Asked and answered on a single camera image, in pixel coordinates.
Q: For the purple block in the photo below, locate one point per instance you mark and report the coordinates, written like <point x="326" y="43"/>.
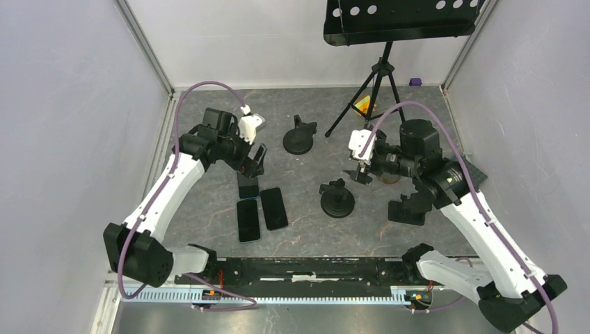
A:
<point x="415" y="81"/>

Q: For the black music stand tripod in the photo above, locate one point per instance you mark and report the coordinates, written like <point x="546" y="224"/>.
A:
<point x="367" y="22"/>

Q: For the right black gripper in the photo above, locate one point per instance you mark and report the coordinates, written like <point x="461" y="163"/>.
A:
<point x="360" y="172"/>

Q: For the middle black smartphone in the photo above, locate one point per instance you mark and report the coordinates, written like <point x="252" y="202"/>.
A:
<point x="275" y="216"/>

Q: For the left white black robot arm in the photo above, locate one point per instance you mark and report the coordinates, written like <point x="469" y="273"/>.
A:
<point x="134" y="247"/>

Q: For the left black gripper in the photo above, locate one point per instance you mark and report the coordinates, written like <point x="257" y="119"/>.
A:
<point x="250" y="167"/>

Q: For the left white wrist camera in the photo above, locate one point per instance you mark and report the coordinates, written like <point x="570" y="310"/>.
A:
<point x="249" y="124"/>

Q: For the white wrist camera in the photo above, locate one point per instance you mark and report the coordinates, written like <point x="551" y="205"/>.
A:
<point x="361" y="145"/>
<point x="249" y="124"/>

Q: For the orange yellow block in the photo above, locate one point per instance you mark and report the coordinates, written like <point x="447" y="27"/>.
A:
<point x="361" y="106"/>

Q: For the grey studded baseplate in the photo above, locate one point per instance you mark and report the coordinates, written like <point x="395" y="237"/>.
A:
<point x="477" y="176"/>

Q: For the blue-edged black smartphone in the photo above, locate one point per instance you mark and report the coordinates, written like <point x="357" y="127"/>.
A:
<point x="248" y="187"/>

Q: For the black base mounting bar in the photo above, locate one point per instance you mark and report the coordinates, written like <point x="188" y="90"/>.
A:
<point x="312" y="276"/>

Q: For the black square-base phone holder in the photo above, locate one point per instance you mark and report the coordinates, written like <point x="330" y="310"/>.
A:
<point x="410" y="209"/>

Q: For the lower left black smartphone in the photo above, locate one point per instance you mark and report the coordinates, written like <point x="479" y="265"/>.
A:
<point x="248" y="221"/>

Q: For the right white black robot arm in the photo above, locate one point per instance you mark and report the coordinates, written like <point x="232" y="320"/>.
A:
<point x="512" y="288"/>

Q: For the black round-base phone stand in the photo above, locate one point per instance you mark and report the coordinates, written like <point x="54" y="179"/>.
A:
<point x="299" y="140"/>

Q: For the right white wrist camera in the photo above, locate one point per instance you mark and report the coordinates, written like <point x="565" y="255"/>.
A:
<point x="361" y="145"/>

